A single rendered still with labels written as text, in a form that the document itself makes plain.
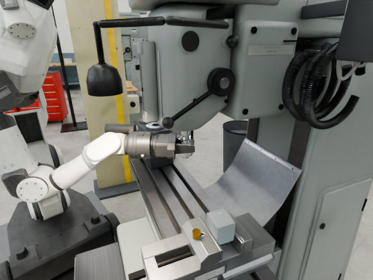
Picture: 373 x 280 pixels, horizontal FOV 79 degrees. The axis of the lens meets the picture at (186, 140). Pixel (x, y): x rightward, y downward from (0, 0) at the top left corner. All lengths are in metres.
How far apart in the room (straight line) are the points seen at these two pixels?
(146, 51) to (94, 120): 1.88
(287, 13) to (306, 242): 0.82
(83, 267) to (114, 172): 1.77
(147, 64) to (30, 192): 0.49
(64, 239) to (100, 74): 1.10
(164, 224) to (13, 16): 0.72
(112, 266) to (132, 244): 0.12
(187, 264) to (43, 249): 0.97
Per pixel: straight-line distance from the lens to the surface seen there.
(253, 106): 0.68
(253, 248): 0.68
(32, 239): 1.58
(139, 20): 0.44
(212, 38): 0.60
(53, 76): 5.14
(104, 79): 0.49
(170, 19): 0.40
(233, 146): 2.66
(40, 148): 1.25
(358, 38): 0.55
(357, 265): 2.35
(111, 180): 2.75
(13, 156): 0.80
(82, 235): 1.44
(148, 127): 1.07
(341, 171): 0.99
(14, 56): 0.84
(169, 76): 0.58
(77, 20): 2.35
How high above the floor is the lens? 1.55
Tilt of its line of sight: 23 degrees down
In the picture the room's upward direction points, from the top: straight up
